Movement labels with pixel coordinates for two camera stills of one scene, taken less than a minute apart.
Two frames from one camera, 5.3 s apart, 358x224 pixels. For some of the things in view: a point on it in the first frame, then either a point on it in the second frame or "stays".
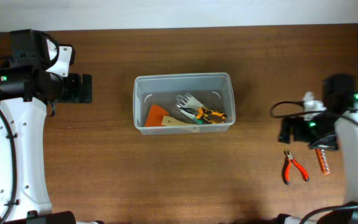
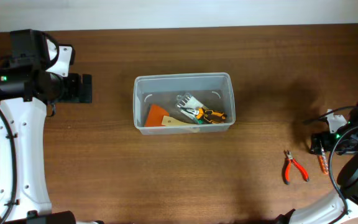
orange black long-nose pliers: [201, 113] stays
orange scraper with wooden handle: [157, 116] stays
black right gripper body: [295, 130] -> [319, 144]
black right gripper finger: [284, 130] -> [316, 147]
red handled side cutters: [290, 159] stays
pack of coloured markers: [191, 106] stays
